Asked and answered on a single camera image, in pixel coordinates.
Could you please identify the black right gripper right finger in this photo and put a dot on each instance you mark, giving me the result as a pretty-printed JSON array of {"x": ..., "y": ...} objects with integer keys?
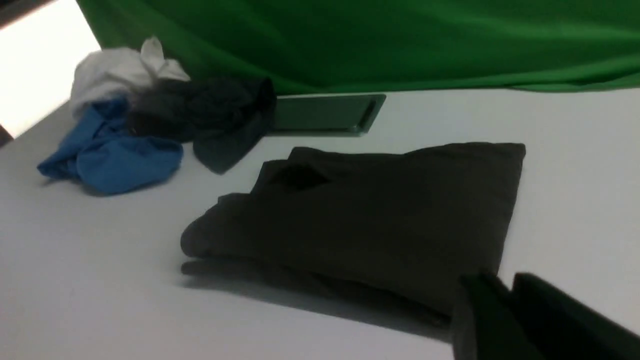
[{"x": 563, "y": 328}]

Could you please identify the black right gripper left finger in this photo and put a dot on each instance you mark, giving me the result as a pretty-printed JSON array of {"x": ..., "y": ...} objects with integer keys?
[{"x": 483, "y": 327}]

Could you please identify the dark gray long-sleeve top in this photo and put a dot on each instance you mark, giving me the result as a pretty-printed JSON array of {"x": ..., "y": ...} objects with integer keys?
[{"x": 405, "y": 223}]

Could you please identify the dark gray flat tray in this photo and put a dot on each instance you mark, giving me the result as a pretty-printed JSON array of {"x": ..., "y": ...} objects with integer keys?
[{"x": 326, "y": 116}]

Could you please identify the green backdrop cloth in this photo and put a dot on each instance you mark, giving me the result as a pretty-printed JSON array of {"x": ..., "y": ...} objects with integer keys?
[{"x": 320, "y": 46}]

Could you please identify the dark teal crumpled garment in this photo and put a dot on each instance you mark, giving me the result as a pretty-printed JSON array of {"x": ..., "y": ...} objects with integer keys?
[{"x": 223, "y": 117}]

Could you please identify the blue crumpled garment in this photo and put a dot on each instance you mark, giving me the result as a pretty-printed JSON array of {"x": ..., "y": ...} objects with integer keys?
[{"x": 101, "y": 154}]

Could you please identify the white crumpled garment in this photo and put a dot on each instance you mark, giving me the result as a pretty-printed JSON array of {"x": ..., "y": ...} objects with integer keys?
[{"x": 121, "y": 71}]

